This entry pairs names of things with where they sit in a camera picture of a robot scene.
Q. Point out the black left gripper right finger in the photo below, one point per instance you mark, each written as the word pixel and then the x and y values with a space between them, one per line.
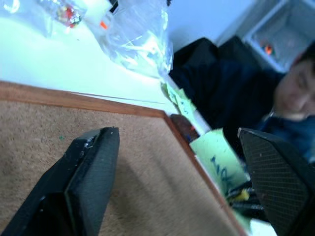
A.
pixel 278 177

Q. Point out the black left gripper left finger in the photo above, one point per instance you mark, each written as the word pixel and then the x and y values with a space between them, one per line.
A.
pixel 91 172

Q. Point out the green note with blue writing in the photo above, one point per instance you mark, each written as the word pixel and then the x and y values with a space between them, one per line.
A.
pixel 216 152

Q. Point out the small green sticky note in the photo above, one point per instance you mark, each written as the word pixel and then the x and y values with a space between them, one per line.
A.
pixel 183 103

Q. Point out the white box with orange mark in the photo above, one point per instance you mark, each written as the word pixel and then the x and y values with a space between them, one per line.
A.
pixel 101 14

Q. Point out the clear bag of coloured pushpins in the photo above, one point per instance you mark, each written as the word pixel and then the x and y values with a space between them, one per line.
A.
pixel 69 14

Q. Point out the person in blue jacket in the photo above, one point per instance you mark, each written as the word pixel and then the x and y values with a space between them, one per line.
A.
pixel 295 88

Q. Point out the dark red round object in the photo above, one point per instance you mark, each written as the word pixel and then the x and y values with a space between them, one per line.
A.
pixel 180 123

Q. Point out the black cloth bundle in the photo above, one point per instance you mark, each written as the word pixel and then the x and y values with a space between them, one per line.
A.
pixel 221 81

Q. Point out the grey plastic crate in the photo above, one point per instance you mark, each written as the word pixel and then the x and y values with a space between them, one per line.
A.
pixel 278 34

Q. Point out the large clear plastic bag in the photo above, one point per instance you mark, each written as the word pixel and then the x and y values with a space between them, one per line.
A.
pixel 137 37

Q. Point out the cork board with wooden frame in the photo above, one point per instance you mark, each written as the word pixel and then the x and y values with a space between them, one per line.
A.
pixel 152 172

